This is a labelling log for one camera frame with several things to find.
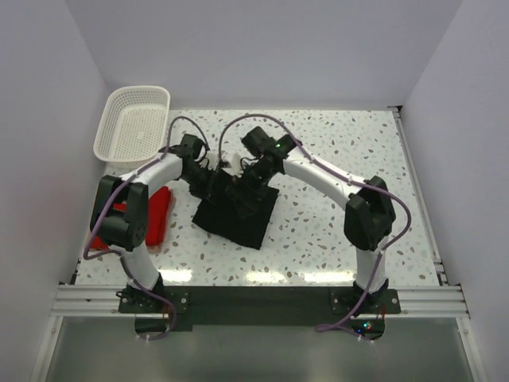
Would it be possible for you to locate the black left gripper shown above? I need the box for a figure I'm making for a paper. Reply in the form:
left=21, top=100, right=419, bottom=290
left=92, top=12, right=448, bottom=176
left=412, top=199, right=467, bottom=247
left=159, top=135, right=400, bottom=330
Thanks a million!
left=181, top=165, right=218, bottom=205

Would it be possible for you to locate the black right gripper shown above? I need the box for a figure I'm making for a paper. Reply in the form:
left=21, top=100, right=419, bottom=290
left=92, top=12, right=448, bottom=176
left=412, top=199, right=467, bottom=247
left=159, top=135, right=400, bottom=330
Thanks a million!
left=225, top=162, right=276, bottom=220

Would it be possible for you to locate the black t shirt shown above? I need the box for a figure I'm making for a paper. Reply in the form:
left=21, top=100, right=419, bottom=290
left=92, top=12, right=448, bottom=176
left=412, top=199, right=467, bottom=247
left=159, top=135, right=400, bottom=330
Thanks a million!
left=192, top=170, right=279, bottom=250

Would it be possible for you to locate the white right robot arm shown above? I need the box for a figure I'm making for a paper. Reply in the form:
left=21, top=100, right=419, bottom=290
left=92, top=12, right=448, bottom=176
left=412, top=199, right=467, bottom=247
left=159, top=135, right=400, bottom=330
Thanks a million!
left=238, top=127, right=395, bottom=313

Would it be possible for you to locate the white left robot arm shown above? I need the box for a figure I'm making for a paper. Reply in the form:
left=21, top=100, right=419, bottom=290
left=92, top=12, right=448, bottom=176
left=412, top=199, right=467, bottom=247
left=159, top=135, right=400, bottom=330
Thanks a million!
left=90, top=134, right=212, bottom=312

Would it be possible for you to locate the red folded t shirt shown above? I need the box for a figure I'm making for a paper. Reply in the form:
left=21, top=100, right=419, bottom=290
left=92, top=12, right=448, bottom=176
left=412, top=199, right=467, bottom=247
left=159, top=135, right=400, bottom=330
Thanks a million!
left=85, top=185, right=176, bottom=252

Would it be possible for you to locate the white plastic basket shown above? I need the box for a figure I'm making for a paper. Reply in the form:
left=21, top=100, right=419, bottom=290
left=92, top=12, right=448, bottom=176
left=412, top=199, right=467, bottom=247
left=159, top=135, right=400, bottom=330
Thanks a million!
left=93, top=85, right=171, bottom=168

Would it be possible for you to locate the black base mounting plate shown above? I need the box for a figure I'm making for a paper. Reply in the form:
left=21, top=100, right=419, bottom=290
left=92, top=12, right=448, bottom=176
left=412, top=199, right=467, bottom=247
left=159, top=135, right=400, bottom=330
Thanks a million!
left=116, top=286, right=402, bottom=339

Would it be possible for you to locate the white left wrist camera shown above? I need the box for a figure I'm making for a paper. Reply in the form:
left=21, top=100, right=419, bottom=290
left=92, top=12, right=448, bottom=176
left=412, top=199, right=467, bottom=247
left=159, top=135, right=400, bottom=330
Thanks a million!
left=209, top=157, right=224, bottom=170

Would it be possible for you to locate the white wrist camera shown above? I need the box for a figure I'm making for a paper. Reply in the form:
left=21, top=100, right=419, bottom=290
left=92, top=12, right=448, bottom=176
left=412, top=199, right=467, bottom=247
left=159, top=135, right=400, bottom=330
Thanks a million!
left=209, top=157, right=224, bottom=170
left=223, top=153, right=243, bottom=176

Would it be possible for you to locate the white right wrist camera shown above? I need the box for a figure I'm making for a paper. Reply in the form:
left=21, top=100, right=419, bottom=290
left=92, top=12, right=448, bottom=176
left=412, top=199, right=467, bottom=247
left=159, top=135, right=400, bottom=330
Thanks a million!
left=223, top=153, right=243, bottom=176

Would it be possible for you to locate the aluminium frame rail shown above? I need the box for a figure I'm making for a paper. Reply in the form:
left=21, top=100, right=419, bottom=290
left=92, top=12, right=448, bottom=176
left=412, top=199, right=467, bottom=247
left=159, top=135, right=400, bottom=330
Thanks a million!
left=52, top=285, right=470, bottom=318

